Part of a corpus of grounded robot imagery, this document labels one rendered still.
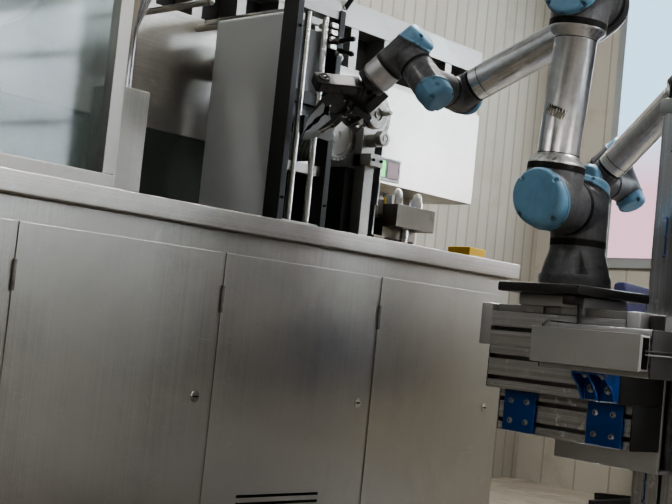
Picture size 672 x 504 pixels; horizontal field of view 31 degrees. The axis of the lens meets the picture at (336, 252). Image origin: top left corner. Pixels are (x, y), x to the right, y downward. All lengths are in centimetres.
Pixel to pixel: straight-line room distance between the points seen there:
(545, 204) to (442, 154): 159
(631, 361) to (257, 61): 128
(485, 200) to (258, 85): 349
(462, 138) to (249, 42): 119
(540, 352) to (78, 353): 88
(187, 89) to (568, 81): 114
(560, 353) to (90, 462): 91
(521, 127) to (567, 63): 413
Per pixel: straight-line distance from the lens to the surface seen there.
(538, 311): 260
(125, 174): 278
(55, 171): 232
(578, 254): 257
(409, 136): 388
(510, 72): 274
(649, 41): 643
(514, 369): 263
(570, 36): 253
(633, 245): 625
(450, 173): 404
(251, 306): 258
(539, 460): 660
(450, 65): 407
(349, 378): 282
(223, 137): 311
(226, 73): 315
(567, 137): 249
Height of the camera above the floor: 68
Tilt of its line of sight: 4 degrees up
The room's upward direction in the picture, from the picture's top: 6 degrees clockwise
